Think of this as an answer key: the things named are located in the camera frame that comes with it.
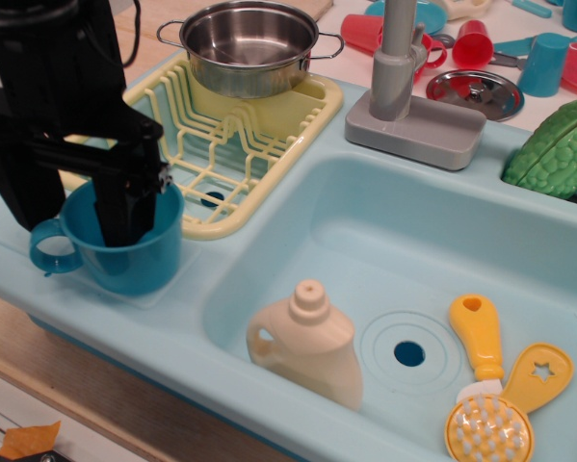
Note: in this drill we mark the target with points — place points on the blue toy knife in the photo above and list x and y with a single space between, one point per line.
518 47

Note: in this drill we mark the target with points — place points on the cream toy detergent bottle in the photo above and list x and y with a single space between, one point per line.
307 340

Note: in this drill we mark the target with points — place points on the orange tape piece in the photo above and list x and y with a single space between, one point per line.
27 441

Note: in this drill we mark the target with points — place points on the pale yellow dish rack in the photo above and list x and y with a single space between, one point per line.
227 154

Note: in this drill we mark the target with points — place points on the cream toy item top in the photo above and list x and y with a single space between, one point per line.
457 9

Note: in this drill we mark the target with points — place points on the yellow round scrubber brush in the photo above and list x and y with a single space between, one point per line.
490 427

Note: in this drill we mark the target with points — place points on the stainless steel pot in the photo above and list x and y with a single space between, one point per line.
246 49

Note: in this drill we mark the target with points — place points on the green bumpy toy vegetable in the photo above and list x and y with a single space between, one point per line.
547 161

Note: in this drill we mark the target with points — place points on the grey toy faucet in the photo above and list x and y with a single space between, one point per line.
390 119

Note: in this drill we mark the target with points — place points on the blue plastic cup with handle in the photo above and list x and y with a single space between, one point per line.
73 241

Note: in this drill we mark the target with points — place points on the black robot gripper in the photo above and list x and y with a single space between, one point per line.
62 83

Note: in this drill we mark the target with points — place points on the blue inverted cup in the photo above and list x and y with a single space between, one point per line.
543 70

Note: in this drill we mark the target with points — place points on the red mug behind faucet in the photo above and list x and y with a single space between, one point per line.
436 55

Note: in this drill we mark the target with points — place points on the light blue toy sink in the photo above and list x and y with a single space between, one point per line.
393 242

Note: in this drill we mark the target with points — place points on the steel pot lid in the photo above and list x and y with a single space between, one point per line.
494 96

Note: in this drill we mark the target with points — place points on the red upright cup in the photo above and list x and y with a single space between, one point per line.
473 47

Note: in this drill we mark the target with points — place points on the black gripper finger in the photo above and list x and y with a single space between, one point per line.
126 187

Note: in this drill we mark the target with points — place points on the yellow dish brush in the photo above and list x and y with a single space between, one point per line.
475 320

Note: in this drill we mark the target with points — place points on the red cup lying down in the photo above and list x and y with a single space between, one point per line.
362 32

